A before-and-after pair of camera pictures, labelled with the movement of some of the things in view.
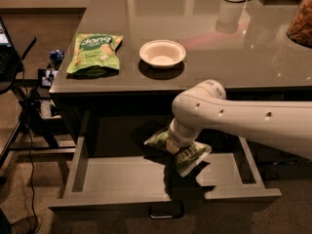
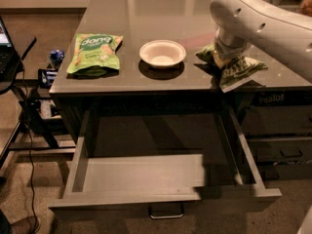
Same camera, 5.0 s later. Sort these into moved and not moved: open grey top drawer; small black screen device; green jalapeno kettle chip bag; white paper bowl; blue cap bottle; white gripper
Moved: white gripper; green jalapeno kettle chip bag
Not moved: open grey top drawer; white paper bowl; blue cap bottle; small black screen device
